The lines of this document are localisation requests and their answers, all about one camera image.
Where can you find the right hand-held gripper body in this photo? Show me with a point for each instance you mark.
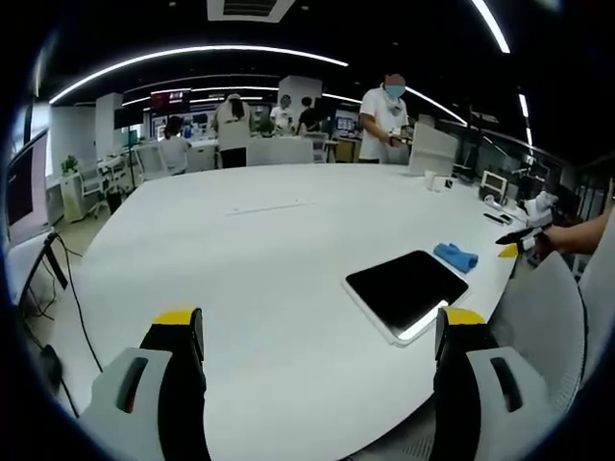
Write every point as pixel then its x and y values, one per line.
pixel 540 209

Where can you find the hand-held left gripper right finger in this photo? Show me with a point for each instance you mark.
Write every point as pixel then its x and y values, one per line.
pixel 475 384

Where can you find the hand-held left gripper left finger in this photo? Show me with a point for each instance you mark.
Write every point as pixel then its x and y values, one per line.
pixel 144 384

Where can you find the blue cleaning cloth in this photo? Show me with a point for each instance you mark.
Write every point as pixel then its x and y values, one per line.
pixel 454 257

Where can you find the black tablet with white frame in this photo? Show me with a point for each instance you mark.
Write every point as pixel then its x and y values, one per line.
pixel 408 288

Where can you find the black phone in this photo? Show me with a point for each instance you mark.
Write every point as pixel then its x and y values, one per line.
pixel 497 218

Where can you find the small screen device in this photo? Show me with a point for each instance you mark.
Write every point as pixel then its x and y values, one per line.
pixel 494 184

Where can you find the white mesh office chair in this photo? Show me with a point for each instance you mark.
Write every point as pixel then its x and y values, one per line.
pixel 538 307

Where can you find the small white box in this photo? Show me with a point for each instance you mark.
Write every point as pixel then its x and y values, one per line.
pixel 444 184

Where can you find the white cup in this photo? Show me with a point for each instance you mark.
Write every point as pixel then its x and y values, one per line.
pixel 429 180

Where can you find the white desk partition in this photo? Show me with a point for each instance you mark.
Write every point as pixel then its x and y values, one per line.
pixel 432 149

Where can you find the black monitor stand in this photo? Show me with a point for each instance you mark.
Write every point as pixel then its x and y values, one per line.
pixel 48 259

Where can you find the short straight ceiling light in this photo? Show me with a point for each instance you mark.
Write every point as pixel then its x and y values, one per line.
pixel 492 24

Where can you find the white drawer cabinet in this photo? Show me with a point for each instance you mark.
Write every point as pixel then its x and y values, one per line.
pixel 72 199

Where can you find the white swivel chair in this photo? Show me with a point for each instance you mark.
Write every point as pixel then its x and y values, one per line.
pixel 93 185

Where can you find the computer monitor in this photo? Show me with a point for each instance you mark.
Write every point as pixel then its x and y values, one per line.
pixel 26 187

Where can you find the potted green plant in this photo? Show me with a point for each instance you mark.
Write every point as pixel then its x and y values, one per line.
pixel 68 164

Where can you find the long curved ceiling light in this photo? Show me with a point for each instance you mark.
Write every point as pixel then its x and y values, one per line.
pixel 192 60

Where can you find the ceiling air vent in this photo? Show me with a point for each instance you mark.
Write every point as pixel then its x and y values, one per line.
pixel 250 9

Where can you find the red wall screen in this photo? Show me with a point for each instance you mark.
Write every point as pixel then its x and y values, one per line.
pixel 170 97

